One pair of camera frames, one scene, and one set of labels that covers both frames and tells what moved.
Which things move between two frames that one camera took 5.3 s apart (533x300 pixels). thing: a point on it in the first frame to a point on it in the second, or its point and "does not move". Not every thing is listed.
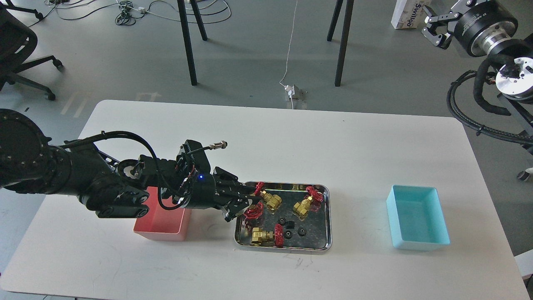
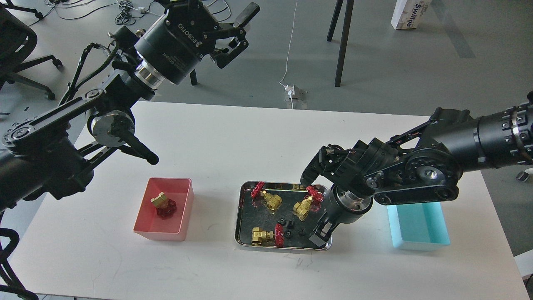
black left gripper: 220,190 to 173,43
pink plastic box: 161,223 does not move
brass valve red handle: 255,211 to 166,207
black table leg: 345,37 does not move
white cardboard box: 408,14 does not move
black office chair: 18,39 does not move
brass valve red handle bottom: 260,237 does not move
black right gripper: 479,25 to 344,207
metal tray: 286,218 does not move
